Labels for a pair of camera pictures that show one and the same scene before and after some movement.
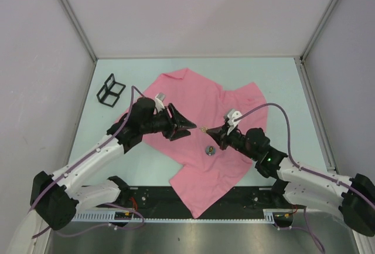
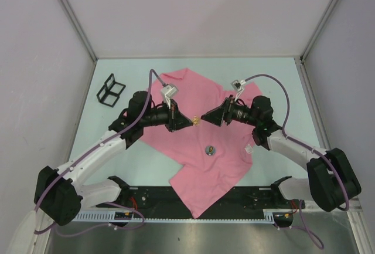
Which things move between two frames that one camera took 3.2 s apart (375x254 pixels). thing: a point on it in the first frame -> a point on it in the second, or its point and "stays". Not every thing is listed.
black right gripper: x=220 y=135 -> x=223 y=112
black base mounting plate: x=161 y=202 stays
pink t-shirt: x=209 y=172 stays
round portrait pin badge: x=210 y=151 stays
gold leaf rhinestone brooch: x=203 y=129 -> x=196 y=121
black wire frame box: x=109 y=94 stays
